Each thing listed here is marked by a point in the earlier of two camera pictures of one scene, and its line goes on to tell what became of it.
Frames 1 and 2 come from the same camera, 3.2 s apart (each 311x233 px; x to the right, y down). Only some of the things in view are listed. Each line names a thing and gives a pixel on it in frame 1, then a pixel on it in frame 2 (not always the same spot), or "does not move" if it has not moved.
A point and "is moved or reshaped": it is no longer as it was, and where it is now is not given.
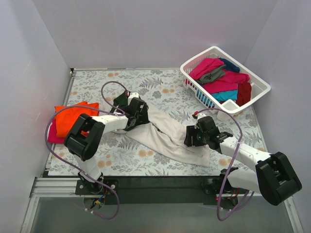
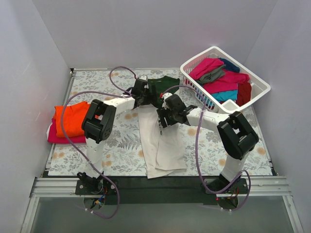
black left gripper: (142, 117) → (146, 92)
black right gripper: (190, 137) → (162, 119)
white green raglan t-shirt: (163, 135) is moved or reshaped
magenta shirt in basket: (203, 65) does not move
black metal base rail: (150, 190) does not move
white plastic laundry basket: (259, 86) does not move
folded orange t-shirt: (65, 117) does not move
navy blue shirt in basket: (230, 66) does not move
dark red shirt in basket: (244, 93) does not move
